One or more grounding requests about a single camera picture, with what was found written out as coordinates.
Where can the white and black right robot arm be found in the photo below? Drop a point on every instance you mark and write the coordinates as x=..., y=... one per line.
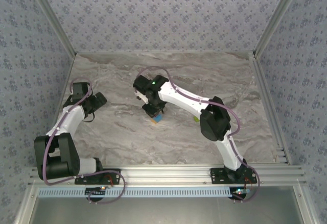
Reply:
x=184, y=98

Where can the long horizontal aluminium frame rail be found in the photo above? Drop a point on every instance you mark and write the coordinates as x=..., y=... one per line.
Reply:
x=166, y=174

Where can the aluminium side frame rail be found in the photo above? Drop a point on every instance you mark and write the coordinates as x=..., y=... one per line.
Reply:
x=270, y=111

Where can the lime green lego brick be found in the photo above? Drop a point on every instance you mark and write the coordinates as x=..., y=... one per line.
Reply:
x=196, y=120

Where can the slanted aluminium frame post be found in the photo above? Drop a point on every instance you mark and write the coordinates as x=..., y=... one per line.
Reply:
x=278, y=17
x=51, y=17

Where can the orange lego brick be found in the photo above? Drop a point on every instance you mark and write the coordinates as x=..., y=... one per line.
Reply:
x=154, y=122

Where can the small black controller board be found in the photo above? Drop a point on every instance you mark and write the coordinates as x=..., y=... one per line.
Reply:
x=95, y=191
x=238, y=192

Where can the long blue lego brick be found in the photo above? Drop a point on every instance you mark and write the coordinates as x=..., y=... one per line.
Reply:
x=159, y=118

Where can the grey metal panel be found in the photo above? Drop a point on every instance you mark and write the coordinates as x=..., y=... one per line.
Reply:
x=166, y=211

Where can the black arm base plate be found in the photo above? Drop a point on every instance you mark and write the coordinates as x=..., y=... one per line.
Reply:
x=217, y=175
x=113, y=175

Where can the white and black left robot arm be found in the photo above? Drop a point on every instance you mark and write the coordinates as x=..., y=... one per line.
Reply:
x=70, y=122

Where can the short aluminium frame post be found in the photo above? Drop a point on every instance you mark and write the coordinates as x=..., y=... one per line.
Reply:
x=24, y=206
x=305, y=206

